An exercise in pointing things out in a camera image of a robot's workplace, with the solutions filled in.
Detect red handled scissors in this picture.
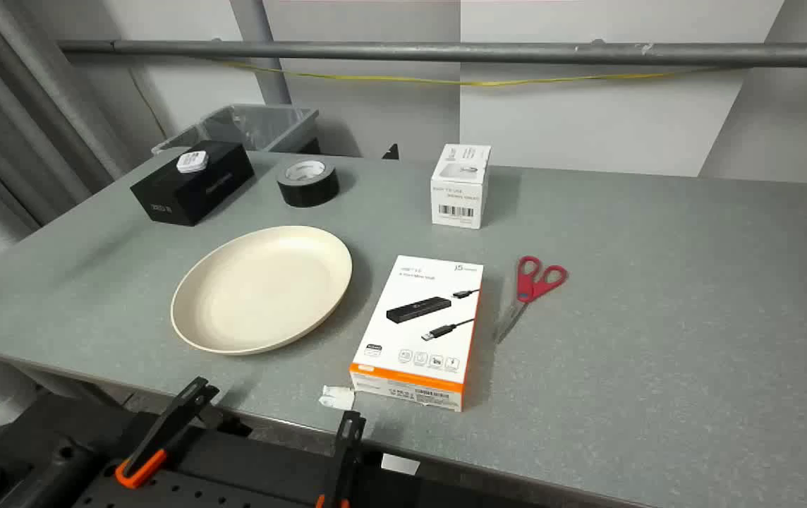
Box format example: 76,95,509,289
495,255,570,341

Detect black orange clamp right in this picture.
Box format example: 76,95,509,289
313,410,368,508

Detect black roll of tape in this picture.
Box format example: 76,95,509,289
278,157,339,205

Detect black orange clamp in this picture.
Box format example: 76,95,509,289
313,410,368,508
114,377,217,490

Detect small white carton box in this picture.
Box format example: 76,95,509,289
430,145,492,228

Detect black orange clamp left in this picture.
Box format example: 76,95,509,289
114,377,217,490

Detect grey metal rail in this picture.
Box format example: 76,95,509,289
59,40,807,67

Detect small white case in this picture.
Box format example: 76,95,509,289
175,150,209,174

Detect cream round plate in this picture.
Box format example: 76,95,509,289
169,225,353,355

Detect grey plastic bin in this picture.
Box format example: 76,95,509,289
152,104,320,153

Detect black rectangular box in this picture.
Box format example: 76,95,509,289
130,140,255,225

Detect yellow cable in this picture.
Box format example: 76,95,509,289
223,60,708,95

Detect white and orange product box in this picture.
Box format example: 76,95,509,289
347,255,482,411

